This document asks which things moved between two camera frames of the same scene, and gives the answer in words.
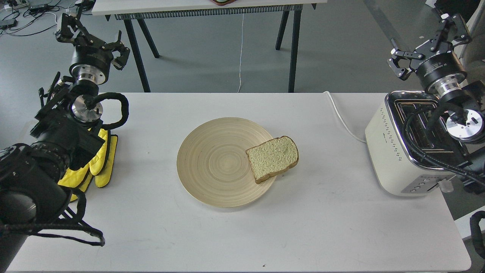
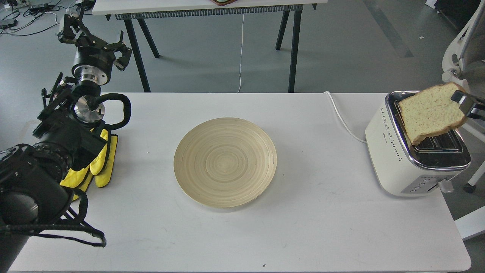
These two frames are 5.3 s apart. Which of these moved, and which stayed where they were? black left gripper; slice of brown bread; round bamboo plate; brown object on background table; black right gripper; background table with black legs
Moved: slice of brown bread; black right gripper
Stayed: background table with black legs; black left gripper; brown object on background table; round bamboo plate
